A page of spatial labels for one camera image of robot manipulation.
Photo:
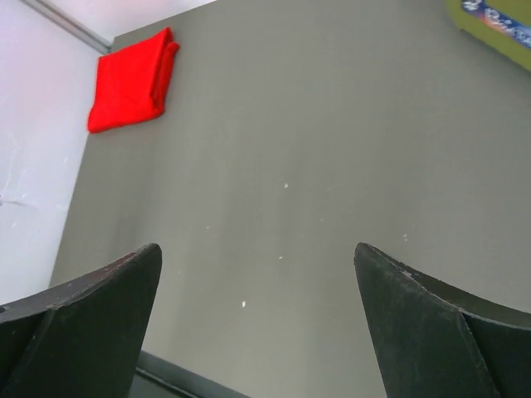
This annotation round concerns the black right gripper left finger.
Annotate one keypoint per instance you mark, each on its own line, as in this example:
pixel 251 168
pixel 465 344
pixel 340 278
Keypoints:
pixel 81 338

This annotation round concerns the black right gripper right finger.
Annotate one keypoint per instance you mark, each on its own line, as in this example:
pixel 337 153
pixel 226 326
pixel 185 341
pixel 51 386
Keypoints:
pixel 432 339

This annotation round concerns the olive green plastic bin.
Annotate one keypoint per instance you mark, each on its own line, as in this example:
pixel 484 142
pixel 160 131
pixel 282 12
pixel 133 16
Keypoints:
pixel 501 25

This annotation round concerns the left aluminium frame post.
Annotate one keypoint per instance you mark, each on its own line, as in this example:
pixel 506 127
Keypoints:
pixel 70 25

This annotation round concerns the folded bright red t-shirt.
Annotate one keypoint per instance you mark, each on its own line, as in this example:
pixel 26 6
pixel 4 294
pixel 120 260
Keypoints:
pixel 132 83

